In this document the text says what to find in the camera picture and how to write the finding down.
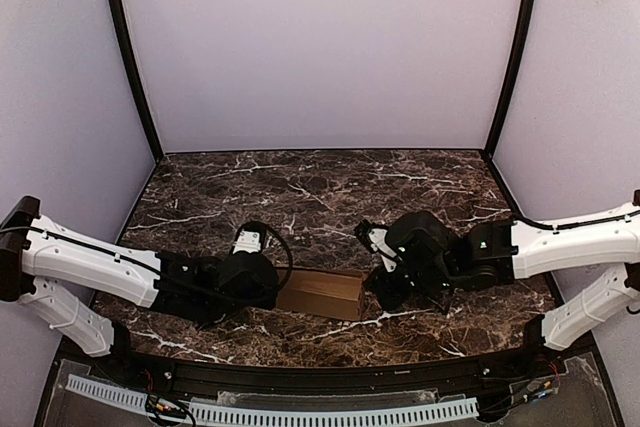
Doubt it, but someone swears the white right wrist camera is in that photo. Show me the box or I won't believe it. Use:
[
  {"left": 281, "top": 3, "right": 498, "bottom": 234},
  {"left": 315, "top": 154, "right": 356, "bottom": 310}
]
[{"left": 354, "top": 220, "right": 401, "bottom": 273}]

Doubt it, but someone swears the brown cardboard box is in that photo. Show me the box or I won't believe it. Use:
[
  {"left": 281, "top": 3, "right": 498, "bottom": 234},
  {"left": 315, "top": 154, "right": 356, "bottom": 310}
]
[{"left": 276, "top": 268, "right": 365, "bottom": 321}]

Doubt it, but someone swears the black front table rail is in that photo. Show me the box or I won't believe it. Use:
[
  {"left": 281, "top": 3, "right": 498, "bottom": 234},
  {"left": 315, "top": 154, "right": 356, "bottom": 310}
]
[{"left": 59, "top": 334, "right": 571, "bottom": 398}]

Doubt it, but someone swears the black left frame post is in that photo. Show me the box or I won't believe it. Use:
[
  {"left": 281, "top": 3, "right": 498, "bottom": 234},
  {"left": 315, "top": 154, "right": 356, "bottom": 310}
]
[{"left": 108, "top": 0, "right": 164, "bottom": 163}]

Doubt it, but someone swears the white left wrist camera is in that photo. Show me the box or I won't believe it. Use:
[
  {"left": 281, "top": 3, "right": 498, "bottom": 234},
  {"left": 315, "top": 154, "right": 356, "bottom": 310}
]
[{"left": 231, "top": 221, "right": 267, "bottom": 254}]

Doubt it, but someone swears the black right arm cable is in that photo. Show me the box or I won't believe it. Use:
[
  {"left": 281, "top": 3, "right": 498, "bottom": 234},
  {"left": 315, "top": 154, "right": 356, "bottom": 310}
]
[{"left": 429, "top": 291, "right": 464, "bottom": 318}]

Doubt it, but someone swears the black right frame post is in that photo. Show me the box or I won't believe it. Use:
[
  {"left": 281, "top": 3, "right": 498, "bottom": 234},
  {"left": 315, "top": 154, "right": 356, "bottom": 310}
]
[{"left": 484, "top": 0, "right": 535, "bottom": 158}]

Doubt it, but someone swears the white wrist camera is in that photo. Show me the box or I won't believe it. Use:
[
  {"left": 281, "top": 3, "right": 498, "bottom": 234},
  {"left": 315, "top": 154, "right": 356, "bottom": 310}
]
[
  {"left": 231, "top": 221, "right": 267, "bottom": 254},
  {"left": 354, "top": 220, "right": 401, "bottom": 273}
]

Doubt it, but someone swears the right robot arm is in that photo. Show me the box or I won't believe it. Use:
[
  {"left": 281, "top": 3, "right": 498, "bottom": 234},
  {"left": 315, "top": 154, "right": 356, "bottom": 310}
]
[{"left": 355, "top": 199, "right": 639, "bottom": 351}]

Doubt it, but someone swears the white slotted cable duct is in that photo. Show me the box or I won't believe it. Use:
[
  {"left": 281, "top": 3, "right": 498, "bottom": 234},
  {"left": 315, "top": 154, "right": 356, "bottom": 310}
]
[{"left": 65, "top": 374, "right": 479, "bottom": 426}]

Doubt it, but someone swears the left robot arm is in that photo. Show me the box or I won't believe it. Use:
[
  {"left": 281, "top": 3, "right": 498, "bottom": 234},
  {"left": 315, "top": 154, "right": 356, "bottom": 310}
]
[{"left": 1, "top": 196, "right": 288, "bottom": 358}]

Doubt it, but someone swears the black frame post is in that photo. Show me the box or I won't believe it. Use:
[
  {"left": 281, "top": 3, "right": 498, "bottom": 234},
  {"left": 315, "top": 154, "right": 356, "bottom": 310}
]
[
  {"left": 484, "top": 0, "right": 535, "bottom": 158},
  {"left": 108, "top": 0, "right": 164, "bottom": 163}
]

